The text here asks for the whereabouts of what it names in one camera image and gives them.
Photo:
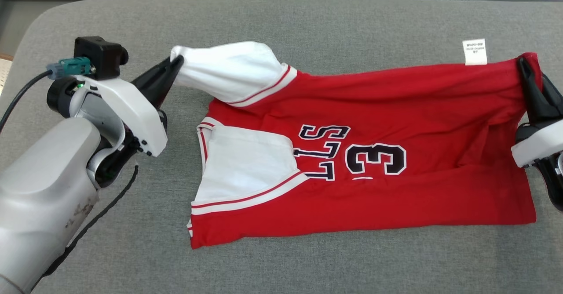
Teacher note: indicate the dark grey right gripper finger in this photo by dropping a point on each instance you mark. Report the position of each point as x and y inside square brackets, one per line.
[555, 105]
[534, 100]

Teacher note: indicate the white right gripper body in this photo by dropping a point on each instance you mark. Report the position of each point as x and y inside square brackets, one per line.
[541, 144]

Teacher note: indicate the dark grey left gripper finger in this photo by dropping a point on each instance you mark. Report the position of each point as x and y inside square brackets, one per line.
[162, 87]
[154, 75]

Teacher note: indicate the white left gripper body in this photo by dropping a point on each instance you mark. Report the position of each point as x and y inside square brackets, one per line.
[136, 109]

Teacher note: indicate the red white basketball jersey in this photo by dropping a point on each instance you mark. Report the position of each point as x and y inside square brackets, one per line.
[396, 100]

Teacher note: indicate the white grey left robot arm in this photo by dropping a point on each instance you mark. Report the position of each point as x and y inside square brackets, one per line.
[39, 188]

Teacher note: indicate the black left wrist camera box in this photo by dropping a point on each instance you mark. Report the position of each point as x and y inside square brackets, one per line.
[99, 54]

